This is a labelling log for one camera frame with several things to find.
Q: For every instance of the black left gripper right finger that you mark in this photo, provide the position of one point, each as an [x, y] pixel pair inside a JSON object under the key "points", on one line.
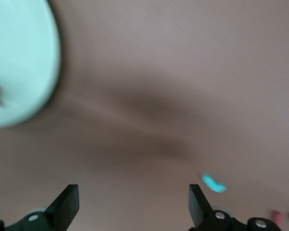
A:
{"points": [[197, 207]]}

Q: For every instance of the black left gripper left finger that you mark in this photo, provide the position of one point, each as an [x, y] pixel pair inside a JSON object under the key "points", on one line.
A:
{"points": [[65, 207]]}

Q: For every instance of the teal letter r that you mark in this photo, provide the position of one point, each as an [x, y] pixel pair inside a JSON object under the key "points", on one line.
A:
{"points": [[214, 184]]}

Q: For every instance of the maroon letter l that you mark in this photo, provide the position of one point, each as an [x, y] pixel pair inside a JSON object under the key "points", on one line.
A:
{"points": [[277, 216]]}

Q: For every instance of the brown paper table cover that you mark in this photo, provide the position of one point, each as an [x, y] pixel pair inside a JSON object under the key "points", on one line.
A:
{"points": [[159, 72]]}

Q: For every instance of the green plate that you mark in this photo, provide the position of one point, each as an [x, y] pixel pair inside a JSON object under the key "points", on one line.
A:
{"points": [[19, 60]]}

